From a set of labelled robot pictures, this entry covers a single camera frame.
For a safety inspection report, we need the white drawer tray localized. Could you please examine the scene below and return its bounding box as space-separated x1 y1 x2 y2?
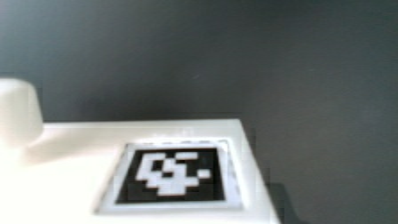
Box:
0 77 283 224

